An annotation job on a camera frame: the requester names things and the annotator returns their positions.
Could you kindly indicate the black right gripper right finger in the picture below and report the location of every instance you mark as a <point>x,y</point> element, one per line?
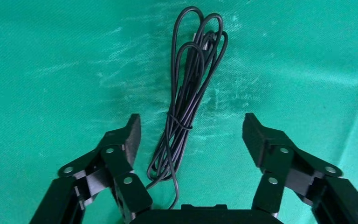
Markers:
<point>277,154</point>

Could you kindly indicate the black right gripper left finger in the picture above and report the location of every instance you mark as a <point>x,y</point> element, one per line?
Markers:
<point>117,160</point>

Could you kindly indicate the green table cloth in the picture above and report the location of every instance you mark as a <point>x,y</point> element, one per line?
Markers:
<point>43,61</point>

